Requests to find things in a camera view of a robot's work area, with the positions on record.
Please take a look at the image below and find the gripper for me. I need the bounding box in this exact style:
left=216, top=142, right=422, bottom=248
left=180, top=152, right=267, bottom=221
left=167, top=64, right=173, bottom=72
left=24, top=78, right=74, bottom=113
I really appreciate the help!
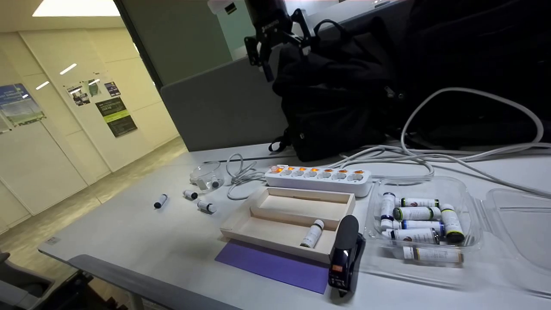
left=244, top=0, right=313, bottom=83

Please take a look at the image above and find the white power strip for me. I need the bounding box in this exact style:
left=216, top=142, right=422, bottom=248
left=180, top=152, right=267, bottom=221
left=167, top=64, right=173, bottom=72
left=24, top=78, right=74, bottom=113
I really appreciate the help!
left=264, top=164, right=373, bottom=198

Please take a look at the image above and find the black backpack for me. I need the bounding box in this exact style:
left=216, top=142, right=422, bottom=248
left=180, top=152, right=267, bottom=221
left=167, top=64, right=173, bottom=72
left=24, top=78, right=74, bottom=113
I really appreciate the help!
left=268, top=16, right=410, bottom=163

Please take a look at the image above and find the grey desk partition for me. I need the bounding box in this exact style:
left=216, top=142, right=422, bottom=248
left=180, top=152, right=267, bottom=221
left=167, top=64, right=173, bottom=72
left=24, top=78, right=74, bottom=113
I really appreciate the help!
left=160, top=55, right=302, bottom=152

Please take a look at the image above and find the small clear plastic bowl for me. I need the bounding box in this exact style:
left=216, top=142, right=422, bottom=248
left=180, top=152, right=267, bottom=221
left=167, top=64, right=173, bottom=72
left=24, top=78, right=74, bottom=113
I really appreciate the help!
left=190, top=161, right=226, bottom=192

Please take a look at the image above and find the wooden tray box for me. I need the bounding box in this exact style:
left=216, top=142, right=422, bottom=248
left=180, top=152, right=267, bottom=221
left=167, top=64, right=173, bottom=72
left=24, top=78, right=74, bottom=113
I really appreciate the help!
left=220, top=186, right=356, bottom=264

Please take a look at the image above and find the black and green poster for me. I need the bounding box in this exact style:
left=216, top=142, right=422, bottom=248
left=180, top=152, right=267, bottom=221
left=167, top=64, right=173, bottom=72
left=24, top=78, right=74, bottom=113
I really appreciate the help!
left=95, top=97, right=139, bottom=139

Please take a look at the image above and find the white bottle blue cap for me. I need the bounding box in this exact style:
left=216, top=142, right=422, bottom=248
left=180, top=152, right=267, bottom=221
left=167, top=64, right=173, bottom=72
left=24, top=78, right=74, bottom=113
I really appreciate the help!
left=400, top=220, right=446, bottom=236
left=380, top=192, right=397, bottom=231

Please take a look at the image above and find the white bottle green cap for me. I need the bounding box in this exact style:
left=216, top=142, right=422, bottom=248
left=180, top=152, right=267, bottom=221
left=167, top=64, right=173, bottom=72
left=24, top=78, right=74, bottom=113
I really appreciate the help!
left=392, top=206, right=443, bottom=222
left=400, top=197, right=441, bottom=209
left=440, top=203, right=466, bottom=244

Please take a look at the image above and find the row of small posters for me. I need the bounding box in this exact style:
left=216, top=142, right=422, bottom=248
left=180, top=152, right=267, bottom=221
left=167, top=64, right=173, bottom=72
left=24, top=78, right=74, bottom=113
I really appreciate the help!
left=66, top=79, right=122, bottom=107

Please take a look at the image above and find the black stapler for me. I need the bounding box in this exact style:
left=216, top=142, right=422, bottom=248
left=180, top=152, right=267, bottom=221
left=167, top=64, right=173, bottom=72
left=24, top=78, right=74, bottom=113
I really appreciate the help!
left=328, top=214, right=366, bottom=299

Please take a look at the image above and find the purple paper sheet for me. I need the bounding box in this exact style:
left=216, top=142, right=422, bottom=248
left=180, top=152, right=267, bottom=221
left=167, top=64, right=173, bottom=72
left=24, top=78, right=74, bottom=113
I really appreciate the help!
left=215, top=240, right=330, bottom=295

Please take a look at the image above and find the white bottle black cap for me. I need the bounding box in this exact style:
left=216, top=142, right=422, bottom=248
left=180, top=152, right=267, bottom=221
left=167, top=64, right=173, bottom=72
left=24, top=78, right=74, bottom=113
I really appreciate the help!
left=402, top=246, right=464, bottom=264
left=382, top=228, right=440, bottom=245

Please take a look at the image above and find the blue poster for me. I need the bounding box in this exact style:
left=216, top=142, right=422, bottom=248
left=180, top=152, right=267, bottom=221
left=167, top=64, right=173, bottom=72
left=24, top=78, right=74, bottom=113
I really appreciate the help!
left=0, top=83, right=47, bottom=134

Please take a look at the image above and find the clear plastic clamshell container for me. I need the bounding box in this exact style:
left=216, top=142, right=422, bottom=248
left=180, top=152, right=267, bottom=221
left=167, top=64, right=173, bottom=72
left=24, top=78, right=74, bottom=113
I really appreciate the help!
left=363, top=175, right=551, bottom=298

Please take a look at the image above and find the office chair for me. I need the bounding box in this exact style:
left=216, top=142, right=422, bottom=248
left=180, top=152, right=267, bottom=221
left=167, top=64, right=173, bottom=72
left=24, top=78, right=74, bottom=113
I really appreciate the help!
left=0, top=251, right=130, bottom=310

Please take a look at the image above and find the coil of white cable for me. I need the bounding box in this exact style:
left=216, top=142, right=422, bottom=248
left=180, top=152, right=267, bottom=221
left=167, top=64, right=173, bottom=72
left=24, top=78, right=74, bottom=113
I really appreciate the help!
left=225, top=153, right=268, bottom=201

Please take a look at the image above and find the grey cable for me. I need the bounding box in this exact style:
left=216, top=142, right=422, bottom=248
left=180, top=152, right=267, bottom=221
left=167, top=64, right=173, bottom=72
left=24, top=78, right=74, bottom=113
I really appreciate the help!
left=329, top=145, right=551, bottom=199

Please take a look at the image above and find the thick white cable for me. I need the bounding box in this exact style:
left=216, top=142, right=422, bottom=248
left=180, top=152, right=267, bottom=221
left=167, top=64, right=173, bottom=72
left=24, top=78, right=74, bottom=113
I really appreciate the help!
left=399, top=87, right=551, bottom=159

